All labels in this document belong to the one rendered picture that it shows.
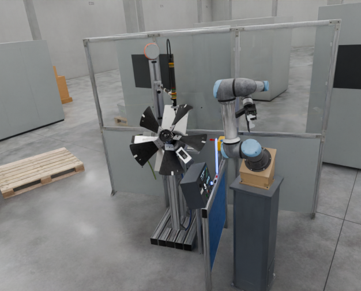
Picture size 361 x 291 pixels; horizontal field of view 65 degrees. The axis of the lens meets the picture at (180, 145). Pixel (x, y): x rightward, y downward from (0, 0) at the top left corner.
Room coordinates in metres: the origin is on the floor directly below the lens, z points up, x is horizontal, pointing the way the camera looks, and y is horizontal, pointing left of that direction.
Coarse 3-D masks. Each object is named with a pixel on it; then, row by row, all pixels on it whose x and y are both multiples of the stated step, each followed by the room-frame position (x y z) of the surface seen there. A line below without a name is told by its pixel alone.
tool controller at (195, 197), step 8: (192, 168) 1.64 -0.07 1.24; (200, 168) 1.61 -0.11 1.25; (184, 176) 1.56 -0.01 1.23; (192, 176) 1.52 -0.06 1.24; (200, 176) 1.52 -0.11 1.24; (208, 176) 1.63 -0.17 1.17; (184, 184) 1.46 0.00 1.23; (192, 184) 1.45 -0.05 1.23; (200, 184) 1.46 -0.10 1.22; (208, 184) 1.59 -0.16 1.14; (184, 192) 1.46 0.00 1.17; (192, 192) 1.45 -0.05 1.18; (200, 192) 1.44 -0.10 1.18; (192, 200) 1.45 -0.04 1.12; (200, 200) 1.43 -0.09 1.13; (192, 208) 1.45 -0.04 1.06
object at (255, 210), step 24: (240, 192) 1.73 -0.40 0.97; (264, 192) 1.65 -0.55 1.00; (240, 216) 1.73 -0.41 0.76; (264, 216) 1.63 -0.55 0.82; (240, 240) 1.73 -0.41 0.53; (264, 240) 1.63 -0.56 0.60; (240, 264) 1.73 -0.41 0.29; (264, 264) 1.63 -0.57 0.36; (240, 288) 1.72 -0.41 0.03; (264, 288) 1.63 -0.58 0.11
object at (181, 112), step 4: (184, 108) 2.52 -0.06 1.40; (188, 108) 2.47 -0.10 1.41; (192, 108) 2.44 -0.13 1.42; (176, 112) 2.58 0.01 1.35; (180, 112) 2.50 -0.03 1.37; (184, 112) 2.46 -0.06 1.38; (188, 112) 2.42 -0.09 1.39; (176, 116) 2.51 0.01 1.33; (180, 116) 2.44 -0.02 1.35; (176, 120) 2.44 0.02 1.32; (172, 124) 2.45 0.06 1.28
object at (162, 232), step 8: (168, 208) 2.87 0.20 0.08; (200, 208) 2.82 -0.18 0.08; (168, 216) 2.72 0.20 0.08; (192, 216) 2.70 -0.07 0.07; (200, 216) 2.67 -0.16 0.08; (160, 224) 2.58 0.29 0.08; (168, 224) 2.59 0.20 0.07; (184, 224) 2.55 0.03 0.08; (192, 224) 2.54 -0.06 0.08; (200, 224) 2.57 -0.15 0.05; (160, 232) 2.45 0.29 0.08; (168, 232) 2.44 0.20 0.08; (176, 232) 2.44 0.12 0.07; (184, 232) 2.42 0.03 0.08; (192, 232) 2.41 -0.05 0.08; (152, 240) 2.36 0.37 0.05; (160, 240) 2.33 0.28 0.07; (168, 240) 2.33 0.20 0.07; (176, 240) 2.30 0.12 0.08; (184, 240) 2.31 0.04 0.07; (192, 240) 2.28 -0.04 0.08; (176, 248) 2.27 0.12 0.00; (184, 248) 2.25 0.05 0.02; (192, 248) 2.24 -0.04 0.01
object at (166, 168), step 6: (168, 150) 2.29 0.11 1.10; (168, 156) 2.24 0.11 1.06; (174, 156) 2.27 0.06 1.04; (162, 162) 2.19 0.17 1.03; (168, 162) 2.20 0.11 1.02; (174, 162) 2.22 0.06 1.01; (162, 168) 2.16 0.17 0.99; (168, 168) 2.17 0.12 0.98; (174, 168) 2.18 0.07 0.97; (180, 168) 2.20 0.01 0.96; (162, 174) 2.12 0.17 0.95; (168, 174) 2.13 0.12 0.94; (174, 174) 2.14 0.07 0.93
